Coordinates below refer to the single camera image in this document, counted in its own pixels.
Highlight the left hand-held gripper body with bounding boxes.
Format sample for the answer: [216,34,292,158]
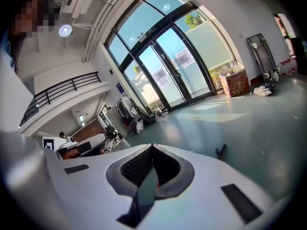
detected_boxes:
[43,132,108,161]

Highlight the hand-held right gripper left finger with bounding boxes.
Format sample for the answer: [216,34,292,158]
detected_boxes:
[44,142,154,230]

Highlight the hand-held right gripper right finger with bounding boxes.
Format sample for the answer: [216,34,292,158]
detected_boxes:
[138,142,278,230]

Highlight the black office chair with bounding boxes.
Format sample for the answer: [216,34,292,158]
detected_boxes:
[105,125,121,142]

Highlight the white cart with clutter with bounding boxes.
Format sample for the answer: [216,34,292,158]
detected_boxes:
[116,93,154,134]

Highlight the black balcony railing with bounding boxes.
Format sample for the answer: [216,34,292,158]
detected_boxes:
[20,71,101,127]

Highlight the white plastic bag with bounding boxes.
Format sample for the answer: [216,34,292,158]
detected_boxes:
[154,107,169,122]

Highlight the white paper notice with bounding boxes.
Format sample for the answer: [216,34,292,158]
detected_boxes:
[153,67,170,88]
[176,48,195,68]

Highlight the person's white shirt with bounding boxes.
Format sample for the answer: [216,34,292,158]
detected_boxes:
[0,29,36,134]

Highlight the black framed glass entrance doors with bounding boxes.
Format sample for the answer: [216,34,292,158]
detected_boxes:
[104,0,237,113]

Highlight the round ceiling lamp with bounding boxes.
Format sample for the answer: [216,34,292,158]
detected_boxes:
[58,24,73,38]

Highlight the white ceiling pipes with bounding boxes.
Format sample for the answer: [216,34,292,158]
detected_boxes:
[82,0,136,64]

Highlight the printed cardboard box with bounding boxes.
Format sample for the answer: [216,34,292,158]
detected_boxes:
[219,67,250,98]

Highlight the heap of white bags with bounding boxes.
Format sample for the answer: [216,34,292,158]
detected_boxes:
[253,82,277,97]

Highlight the white ceiling air conditioner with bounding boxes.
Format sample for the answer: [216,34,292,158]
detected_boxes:
[59,0,93,19]

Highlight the person's head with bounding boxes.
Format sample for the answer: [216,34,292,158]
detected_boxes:
[9,0,61,42]

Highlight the group of red capped bottles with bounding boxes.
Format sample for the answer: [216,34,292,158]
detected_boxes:
[279,57,299,77]

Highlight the black folded platform trolley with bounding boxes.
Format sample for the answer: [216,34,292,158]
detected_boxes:
[246,33,282,81]

